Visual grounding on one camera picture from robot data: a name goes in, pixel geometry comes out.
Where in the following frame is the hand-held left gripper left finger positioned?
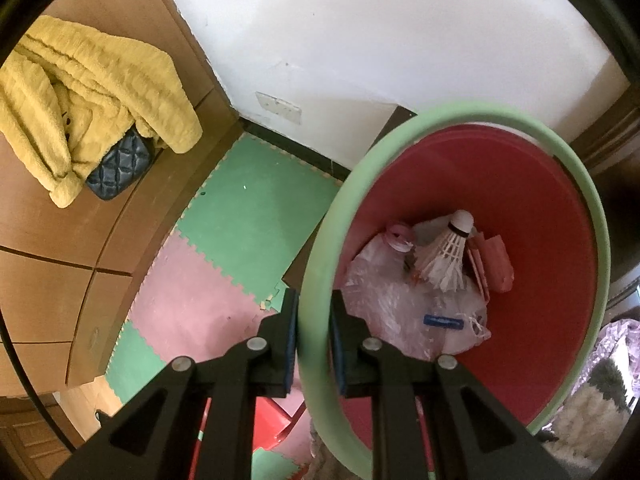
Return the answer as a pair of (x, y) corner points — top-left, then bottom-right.
(50, 287), (301, 480)

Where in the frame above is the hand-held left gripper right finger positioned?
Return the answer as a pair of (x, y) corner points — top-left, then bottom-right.
(330, 290), (571, 480)

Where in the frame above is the clear bag with blue label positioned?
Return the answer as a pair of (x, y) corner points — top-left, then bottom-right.
(380, 280), (493, 361)

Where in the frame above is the small pink white cap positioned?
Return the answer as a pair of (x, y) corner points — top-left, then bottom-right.
(385, 223), (415, 255)

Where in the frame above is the white feather shuttlecock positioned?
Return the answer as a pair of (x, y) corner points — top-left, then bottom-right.
(412, 211), (476, 295)

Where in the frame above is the coral plastic case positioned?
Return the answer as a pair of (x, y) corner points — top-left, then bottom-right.
(465, 232), (516, 301)

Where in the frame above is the green-rimmed red bin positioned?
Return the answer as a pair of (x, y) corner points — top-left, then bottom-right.
(297, 101), (612, 478)

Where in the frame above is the red plastic stool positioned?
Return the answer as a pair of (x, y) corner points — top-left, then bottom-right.
(197, 394), (307, 461)

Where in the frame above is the pink plastic bag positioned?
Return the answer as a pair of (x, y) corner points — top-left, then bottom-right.
(344, 232), (451, 356)

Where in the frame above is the pink foam mat tile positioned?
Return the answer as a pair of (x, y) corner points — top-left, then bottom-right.
(127, 225), (296, 366)

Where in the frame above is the green foam mat tile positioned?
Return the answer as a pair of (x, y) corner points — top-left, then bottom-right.
(105, 320), (173, 406)
(182, 132), (346, 306)
(250, 447), (313, 480)

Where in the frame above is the light wooden wardrobe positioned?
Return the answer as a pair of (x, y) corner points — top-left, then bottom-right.
(0, 0), (243, 401)

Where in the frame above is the dark wooden nightstand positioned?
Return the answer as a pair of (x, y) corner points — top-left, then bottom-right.
(367, 104), (418, 153)

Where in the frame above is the black quilted handbag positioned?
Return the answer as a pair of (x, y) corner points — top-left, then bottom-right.
(85, 125), (157, 201)

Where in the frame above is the brown wooden door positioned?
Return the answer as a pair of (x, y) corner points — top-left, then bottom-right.
(0, 395), (86, 466)

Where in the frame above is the purple floral bedding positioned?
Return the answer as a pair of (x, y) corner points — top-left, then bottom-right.
(597, 317), (640, 376)

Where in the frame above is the yellow fleece jacket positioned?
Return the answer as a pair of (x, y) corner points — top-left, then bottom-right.
(0, 15), (203, 209)

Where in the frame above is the dark wooden bed headboard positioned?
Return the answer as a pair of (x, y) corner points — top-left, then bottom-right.
(570, 60), (640, 306)

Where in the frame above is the white wall socket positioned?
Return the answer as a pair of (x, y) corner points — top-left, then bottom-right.
(255, 91), (303, 126)

